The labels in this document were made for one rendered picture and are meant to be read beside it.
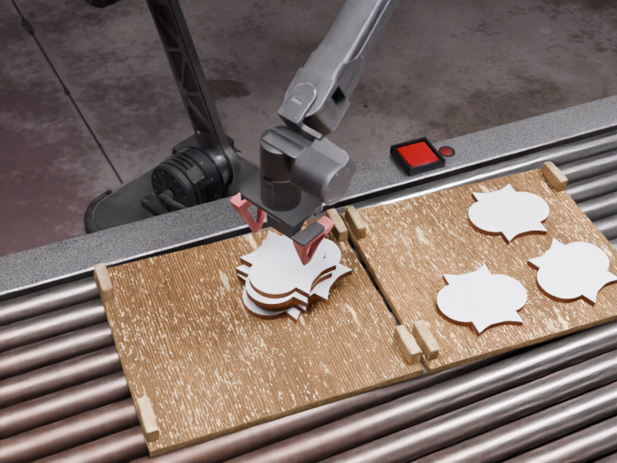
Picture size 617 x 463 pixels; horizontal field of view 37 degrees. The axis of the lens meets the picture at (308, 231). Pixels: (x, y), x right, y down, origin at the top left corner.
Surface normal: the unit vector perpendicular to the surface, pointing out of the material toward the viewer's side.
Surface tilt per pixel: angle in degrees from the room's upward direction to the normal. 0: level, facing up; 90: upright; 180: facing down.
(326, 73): 34
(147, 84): 0
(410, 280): 0
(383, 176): 0
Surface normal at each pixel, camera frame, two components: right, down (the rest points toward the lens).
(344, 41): -0.22, -0.40
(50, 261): 0.05, -0.72
